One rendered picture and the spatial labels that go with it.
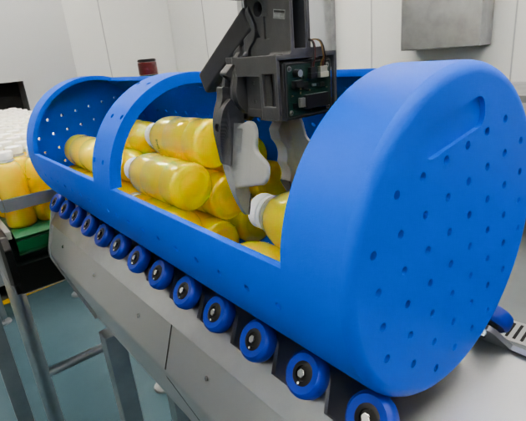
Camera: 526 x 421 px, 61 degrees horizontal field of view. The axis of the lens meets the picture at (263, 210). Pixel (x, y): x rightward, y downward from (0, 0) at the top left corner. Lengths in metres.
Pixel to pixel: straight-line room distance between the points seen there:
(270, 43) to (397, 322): 0.25
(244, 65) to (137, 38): 5.73
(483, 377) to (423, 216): 0.22
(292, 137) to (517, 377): 0.33
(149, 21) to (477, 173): 5.95
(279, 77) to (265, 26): 0.06
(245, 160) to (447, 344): 0.25
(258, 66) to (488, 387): 0.37
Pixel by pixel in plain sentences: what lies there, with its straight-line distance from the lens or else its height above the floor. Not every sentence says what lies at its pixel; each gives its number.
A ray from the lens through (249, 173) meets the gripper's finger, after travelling 0.42.
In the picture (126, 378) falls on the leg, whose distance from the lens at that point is 1.28.
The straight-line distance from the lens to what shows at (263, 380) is 0.50.
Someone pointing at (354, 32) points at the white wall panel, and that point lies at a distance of 4.38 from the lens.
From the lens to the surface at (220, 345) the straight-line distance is 0.56.
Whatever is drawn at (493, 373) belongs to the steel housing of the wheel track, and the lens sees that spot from 0.53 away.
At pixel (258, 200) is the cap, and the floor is 1.11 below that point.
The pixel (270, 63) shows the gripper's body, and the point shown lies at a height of 1.24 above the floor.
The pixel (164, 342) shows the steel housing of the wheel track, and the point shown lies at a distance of 0.68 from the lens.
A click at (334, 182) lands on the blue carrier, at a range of 0.30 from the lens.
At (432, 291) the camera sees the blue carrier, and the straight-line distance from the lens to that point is 0.39.
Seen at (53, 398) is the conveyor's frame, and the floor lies 0.21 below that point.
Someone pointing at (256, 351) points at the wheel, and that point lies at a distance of 0.49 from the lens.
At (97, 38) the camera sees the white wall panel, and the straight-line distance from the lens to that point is 5.88.
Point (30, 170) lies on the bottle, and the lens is 1.22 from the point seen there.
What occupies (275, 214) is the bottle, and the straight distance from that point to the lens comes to 0.43.
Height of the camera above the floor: 1.25
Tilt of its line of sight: 20 degrees down
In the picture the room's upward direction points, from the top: 5 degrees counter-clockwise
